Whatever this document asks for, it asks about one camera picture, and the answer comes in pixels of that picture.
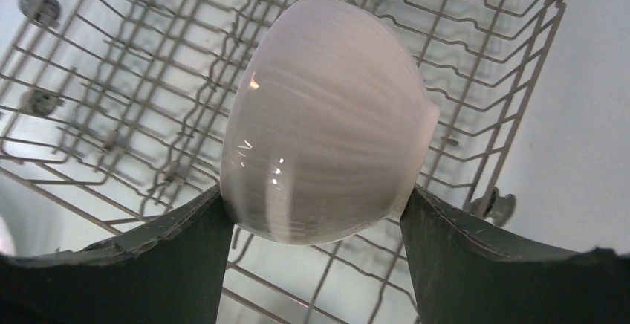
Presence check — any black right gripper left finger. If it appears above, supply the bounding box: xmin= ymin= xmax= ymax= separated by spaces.
xmin=1 ymin=187 xmax=234 ymax=323

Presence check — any small white ribbed bowl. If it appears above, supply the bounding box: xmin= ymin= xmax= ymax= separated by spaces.
xmin=219 ymin=0 xmax=440 ymax=245

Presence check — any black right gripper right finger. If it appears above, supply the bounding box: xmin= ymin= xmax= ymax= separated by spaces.
xmin=400 ymin=187 xmax=629 ymax=323

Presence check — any grey wire dish rack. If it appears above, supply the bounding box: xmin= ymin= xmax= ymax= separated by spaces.
xmin=0 ymin=0 xmax=584 ymax=324

